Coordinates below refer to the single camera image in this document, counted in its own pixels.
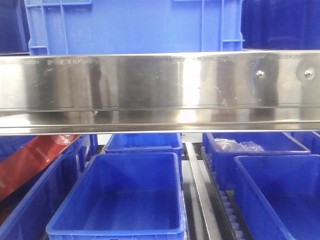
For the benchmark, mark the blue rear centre bin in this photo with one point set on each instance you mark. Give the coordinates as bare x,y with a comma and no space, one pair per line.
147,143

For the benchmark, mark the blue bin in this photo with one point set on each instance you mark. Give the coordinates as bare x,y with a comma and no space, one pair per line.
30,208
147,143
279,197
310,139
124,196
223,164

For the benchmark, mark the clear plastic bag in bin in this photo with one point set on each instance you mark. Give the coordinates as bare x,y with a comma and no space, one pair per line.
231,145

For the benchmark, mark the blue rear right bin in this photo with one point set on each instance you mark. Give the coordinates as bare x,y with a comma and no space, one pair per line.
223,164

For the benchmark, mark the blue front centre bin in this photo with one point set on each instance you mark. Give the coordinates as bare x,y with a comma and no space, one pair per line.
124,196

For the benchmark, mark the stainless steel shelf beam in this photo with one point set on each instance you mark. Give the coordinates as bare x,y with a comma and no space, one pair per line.
195,92

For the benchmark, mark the blue front right bin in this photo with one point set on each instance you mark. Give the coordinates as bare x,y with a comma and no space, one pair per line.
279,197

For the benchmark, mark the blue far right bin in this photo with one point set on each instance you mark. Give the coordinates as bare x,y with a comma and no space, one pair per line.
310,139

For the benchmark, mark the blue left bin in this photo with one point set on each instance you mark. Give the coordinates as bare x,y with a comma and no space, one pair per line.
30,208

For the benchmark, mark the black roller track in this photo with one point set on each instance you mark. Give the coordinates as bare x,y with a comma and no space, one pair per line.
229,219

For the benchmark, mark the red foil package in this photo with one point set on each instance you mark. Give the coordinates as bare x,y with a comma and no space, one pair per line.
31,159

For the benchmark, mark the light blue upper crate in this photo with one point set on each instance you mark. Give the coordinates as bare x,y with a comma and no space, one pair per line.
74,27

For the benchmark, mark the dark blue upper right crate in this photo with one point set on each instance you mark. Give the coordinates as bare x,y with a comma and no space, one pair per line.
281,24

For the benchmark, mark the dark blue crate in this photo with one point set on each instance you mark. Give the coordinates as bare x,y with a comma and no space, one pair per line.
281,24
14,28

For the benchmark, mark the dark blue upper left crate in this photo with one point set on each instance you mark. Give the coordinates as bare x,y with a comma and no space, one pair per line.
14,28

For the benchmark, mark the steel divider rail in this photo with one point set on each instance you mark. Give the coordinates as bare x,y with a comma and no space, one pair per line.
209,221

